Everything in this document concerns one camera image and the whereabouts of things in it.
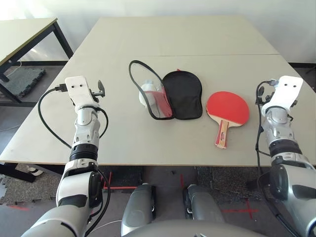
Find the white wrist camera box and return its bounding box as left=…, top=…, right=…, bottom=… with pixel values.
left=265, top=75, right=304, bottom=111
left=64, top=76, right=101, bottom=111

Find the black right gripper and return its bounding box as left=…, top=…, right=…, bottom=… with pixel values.
left=258, top=86, right=274, bottom=104

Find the grey plush keychain toy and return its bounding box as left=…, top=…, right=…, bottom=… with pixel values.
left=138, top=79, right=163, bottom=107

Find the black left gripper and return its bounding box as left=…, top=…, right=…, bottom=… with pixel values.
left=89, top=79, right=106, bottom=98

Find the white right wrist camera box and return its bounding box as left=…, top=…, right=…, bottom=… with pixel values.
left=265, top=75, right=304, bottom=111

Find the grey robot leg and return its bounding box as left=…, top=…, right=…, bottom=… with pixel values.
left=182, top=184, right=225, bottom=223
left=122, top=183, right=157, bottom=234

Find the grey robot torso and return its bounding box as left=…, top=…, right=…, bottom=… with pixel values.
left=120, top=219, right=272, bottom=237

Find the thin white floor cable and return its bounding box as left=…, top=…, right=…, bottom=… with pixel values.
left=96, top=220, right=123, bottom=235

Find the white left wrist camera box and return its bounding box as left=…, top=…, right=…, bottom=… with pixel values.
left=64, top=76, right=101, bottom=111

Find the red ping-pong paddle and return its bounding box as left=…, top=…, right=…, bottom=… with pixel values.
left=206, top=91, right=250, bottom=149

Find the side table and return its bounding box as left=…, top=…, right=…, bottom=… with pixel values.
left=0, top=16, right=75, bottom=107

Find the grey robot left leg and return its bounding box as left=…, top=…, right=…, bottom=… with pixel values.
left=122, top=183, right=157, bottom=234

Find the black foam floor tile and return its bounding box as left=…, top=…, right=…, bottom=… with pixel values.
left=4, top=67, right=47, bottom=99

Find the black table base foot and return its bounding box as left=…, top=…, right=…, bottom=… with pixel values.
left=0, top=162, right=35, bottom=183

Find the grey robot right leg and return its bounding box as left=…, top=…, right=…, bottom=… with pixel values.
left=182, top=184, right=225, bottom=223

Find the dark speckled foam floor mat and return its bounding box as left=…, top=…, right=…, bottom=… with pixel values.
left=196, top=166, right=272, bottom=200

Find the black and red paddle case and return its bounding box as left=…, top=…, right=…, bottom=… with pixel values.
left=128, top=60, right=203, bottom=121

